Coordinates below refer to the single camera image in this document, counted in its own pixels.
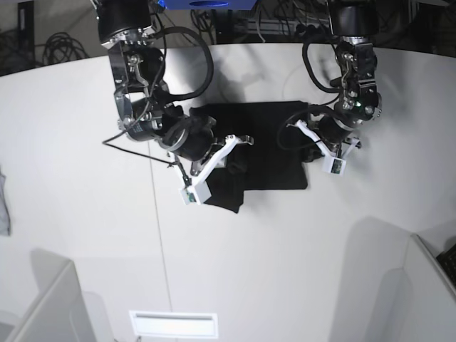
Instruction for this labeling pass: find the coiled black cable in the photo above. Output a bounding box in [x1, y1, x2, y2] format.
[41, 31, 90, 65]

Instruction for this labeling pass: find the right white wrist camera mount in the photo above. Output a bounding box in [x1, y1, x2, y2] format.
[170, 135, 254, 205]

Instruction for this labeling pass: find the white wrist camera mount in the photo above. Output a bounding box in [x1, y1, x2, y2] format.
[286, 120, 362, 176]
[170, 135, 254, 205]

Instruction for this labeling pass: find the black T-shirt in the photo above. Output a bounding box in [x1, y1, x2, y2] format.
[190, 101, 310, 213]

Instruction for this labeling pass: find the blue box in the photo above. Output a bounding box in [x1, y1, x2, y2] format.
[159, 0, 257, 10]

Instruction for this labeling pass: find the white box lower left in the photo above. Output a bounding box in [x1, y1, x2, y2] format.
[1, 249, 115, 341]

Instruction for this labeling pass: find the black keyboard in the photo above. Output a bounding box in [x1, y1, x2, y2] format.
[437, 245, 456, 286]

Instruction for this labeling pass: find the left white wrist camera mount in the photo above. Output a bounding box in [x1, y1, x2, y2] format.
[286, 120, 362, 176]

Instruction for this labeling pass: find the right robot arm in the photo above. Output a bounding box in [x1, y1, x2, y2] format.
[93, 1, 216, 162]

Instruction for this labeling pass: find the grey cloth at left edge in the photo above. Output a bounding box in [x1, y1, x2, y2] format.
[0, 174, 11, 236]

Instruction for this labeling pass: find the white box lower right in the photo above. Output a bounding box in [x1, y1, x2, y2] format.
[373, 233, 456, 342]

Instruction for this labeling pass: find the white power strip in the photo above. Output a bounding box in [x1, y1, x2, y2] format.
[239, 19, 319, 36]

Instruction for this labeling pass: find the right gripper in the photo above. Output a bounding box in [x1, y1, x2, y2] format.
[158, 115, 228, 171]

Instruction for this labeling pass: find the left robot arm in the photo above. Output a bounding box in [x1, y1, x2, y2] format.
[276, 1, 382, 160]

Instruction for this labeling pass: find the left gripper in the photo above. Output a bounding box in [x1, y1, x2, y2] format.
[301, 116, 355, 163]

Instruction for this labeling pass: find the white box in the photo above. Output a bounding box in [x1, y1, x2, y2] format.
[373, 233, 456, 342]
[1, 249, 115, 341]

